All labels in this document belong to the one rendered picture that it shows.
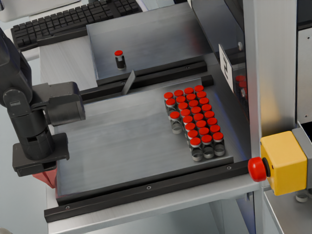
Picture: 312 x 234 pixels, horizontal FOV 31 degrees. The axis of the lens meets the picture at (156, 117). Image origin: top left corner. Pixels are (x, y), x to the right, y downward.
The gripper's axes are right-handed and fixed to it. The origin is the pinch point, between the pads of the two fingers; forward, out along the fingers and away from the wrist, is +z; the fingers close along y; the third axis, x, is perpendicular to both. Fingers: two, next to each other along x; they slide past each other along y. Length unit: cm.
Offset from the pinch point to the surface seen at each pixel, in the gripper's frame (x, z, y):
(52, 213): -7.5, 0.3, -0.3
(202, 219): 55, 89, 36
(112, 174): 0.5, 1.9, 11.5
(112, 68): 36.5, 1.6, 15.9
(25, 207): 82, 90, -32
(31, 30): 74, 7, -6
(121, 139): 10.2, 1.8, 14.7
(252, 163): -17.6, -11.4, 34.8
